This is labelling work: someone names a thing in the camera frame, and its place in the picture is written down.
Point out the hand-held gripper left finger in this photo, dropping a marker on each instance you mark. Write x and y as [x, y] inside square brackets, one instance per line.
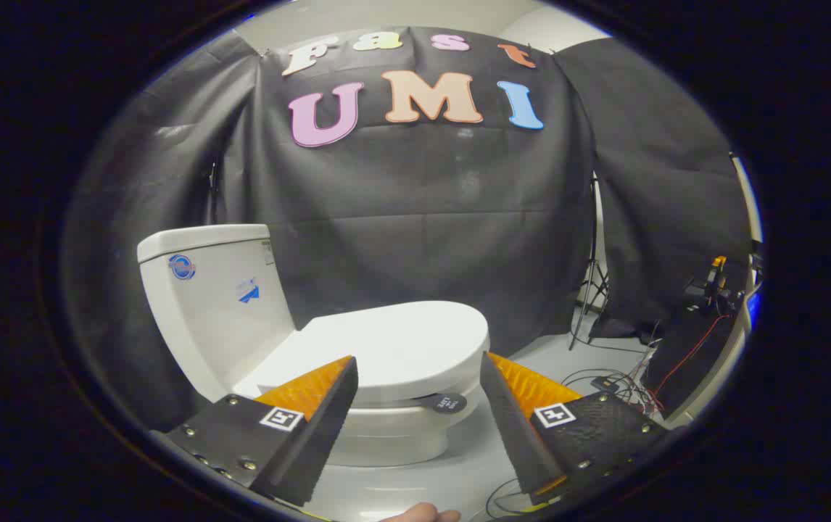
[317, 435]

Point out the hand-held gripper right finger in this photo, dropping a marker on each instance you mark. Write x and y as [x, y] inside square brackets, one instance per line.
[513, 428]

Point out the round black lid pull tab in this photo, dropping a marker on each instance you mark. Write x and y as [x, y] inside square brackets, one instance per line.
[443, 402]

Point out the white toilet lid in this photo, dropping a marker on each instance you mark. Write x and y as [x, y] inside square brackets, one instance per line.
[401, 344]

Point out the white ceramic toilet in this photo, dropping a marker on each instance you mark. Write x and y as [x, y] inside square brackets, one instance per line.
[205, 312]

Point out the black power adapter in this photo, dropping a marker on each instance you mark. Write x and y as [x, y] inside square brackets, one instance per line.
[605, 382]

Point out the black light stand tripod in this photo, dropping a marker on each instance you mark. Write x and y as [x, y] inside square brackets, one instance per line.
[594, 261]

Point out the black cloth-covered table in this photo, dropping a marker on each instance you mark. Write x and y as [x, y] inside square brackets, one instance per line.
[691, 348]

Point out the white ceramic tank cover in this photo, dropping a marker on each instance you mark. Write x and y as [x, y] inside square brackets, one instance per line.
[198, 241]

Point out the black backdrop cloth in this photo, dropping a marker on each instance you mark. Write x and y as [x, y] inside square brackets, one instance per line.
[423, 217]

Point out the orange and black device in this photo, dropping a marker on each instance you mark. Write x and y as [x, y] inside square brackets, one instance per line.
[714, 283]

